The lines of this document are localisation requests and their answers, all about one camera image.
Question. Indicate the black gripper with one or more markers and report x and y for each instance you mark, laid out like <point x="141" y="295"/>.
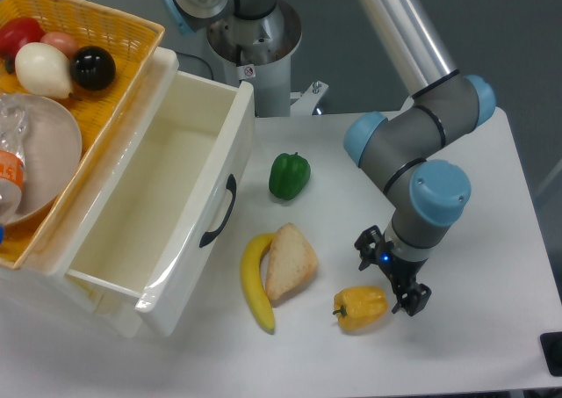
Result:
<point x="400" y="264"/>

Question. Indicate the yellow bell pepper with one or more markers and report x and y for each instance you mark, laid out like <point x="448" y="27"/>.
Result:
<point x="359" y="306"/>

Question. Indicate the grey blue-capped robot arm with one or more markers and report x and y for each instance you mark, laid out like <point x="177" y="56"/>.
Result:
<point x="397" y="154"/>

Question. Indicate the green bell pepper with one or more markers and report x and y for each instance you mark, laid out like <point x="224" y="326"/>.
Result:
<point x="289" y="175"/>

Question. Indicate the triangular bread slice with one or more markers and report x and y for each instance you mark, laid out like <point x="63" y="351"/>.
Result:
<point x="292" y="262"/>

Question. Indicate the yellow banana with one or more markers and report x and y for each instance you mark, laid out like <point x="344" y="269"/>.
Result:
<point x="251" y="281"/>

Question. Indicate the black object at table edge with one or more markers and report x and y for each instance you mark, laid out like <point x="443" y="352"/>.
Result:
<point x="551" y="343"/>

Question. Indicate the white plastic drawer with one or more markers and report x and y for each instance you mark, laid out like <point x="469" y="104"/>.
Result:
<point x="162" y="194"/>

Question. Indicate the white drawer cabinet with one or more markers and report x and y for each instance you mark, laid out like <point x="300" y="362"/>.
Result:
<point x="98" y="296"/>

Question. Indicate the yellow woven basket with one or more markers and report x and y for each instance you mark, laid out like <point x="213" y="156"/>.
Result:
<point x="131" y="41"/>

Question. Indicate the black round eggplant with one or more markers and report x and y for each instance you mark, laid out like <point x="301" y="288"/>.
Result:
<point x="93" y="68"/>

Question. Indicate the pink peach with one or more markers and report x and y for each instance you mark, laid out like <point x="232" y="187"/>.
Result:
<point x="64" y="42"/>

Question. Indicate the white onion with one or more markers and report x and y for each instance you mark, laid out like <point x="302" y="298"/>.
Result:
<point x="44" y="70"/>

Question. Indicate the clear plastic bottle orange label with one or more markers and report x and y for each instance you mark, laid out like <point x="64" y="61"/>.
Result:
<point x="13" y="126"/>

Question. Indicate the red tomato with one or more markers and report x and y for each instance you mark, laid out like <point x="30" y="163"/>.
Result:
<point x="17" y="33"/>

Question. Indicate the black drawer handle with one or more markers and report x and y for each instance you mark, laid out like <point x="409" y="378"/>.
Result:
<point x="223" y="212"/>

